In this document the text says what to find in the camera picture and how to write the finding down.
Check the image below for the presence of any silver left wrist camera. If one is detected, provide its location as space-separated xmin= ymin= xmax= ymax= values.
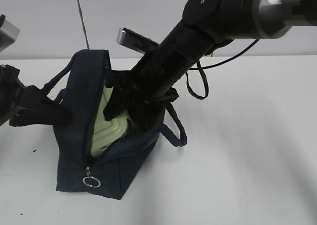
xmin=0 ymin=14 xmax=20 ymax=52

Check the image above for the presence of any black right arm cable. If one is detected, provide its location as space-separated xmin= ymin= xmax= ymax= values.
xmin=186 ymin=39 xmax=261 ymax=100

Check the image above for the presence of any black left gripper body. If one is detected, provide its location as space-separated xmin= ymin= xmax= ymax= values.
xmin=0 ymin=64 xmax=26 ymax=126

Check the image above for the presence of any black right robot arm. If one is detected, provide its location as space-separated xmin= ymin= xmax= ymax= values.
xmin=104 ymin=0 xmax=317 ymax=120

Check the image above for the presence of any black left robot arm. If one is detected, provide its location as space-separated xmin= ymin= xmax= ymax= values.
xmin=0 ymin=65 xmax=73 ymax=127

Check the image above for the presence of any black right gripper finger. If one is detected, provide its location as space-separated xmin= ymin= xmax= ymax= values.
xmin=103 ymin=85 xmax=134 ymax=121
xmin=128 ymin=98 xmax=163 ymax=133

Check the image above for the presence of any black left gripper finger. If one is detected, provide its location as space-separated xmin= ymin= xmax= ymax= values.
xmin=9 ymin=112 xmax=53 ymax=127
xmin=22 ymin=86 xmax=73 ymax=125

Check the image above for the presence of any navy blue lunch bag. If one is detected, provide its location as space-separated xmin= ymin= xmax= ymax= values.
xmin=45 ymin=50 xmax=187 ymax=200

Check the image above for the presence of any green lidded glass container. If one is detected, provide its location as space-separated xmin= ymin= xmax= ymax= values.
xmin=90 ymin=87 xmax=130 ymax=158

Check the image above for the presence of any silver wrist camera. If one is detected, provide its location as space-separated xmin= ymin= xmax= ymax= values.
xmin=116 ymin=28 xmax=159 ymax=54
xmin=0 ymin=14 xmax=20 ymax=52

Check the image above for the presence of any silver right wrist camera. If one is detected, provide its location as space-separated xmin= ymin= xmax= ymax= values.
xmin=116 ymin=28 xmax=159 ymax=54

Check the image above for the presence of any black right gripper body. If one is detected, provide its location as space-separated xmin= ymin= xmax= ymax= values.
xmin=106 ymin=49 xmax=191 ymax=107

